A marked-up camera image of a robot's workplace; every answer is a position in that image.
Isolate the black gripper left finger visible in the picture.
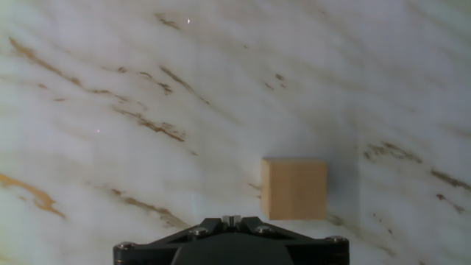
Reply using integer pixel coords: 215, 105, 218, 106
113, 215, 233, 265

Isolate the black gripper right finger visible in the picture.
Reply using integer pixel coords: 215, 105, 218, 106
232, 215, 350, 265

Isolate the marble pattern table mat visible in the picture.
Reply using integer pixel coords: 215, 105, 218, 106
0, 0, 471, 265

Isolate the small wooden block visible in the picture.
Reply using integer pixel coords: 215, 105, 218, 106
260, 157, 328, 222

